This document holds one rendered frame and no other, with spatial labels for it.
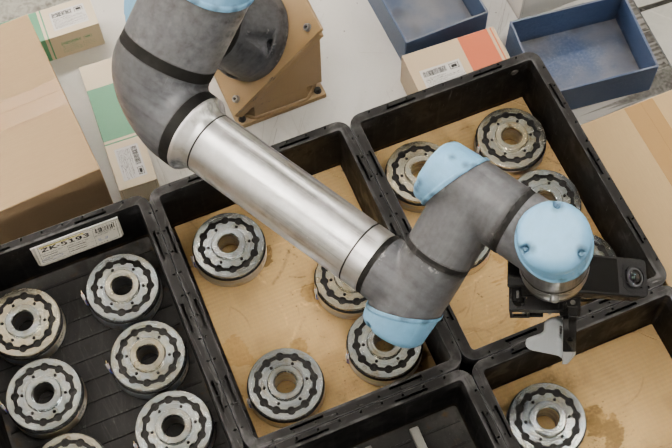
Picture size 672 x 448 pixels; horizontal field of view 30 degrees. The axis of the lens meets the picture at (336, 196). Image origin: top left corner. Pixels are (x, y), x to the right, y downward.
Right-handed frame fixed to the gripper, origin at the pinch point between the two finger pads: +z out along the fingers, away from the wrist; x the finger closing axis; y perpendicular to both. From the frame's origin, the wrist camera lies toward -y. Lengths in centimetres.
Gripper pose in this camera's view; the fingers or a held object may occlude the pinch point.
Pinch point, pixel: (570, 302)
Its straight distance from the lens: 158.9
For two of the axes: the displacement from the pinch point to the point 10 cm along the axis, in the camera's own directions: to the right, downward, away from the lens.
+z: 1.6, 2.7, 9.5
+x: -0.4, 9.6, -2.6
